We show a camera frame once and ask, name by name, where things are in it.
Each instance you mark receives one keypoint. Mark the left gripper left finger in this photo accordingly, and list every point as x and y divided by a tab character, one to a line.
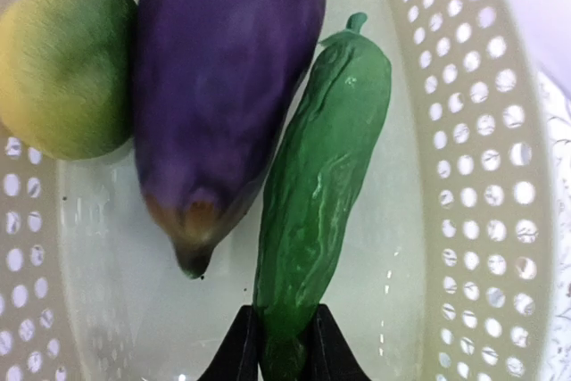
237	356

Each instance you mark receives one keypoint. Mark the floral table mat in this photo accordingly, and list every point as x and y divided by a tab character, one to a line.
556	104

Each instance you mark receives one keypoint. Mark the toy yellow corn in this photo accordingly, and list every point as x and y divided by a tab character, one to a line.
64	75

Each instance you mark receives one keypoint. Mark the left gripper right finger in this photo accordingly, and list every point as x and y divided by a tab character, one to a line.
330	357

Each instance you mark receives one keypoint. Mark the toy eggplant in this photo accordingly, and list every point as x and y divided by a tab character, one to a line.
212	82

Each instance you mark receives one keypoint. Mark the toy small green cucumber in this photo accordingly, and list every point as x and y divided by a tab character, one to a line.
313	183

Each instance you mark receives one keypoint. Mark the cream plastic basket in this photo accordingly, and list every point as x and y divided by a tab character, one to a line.
447	264

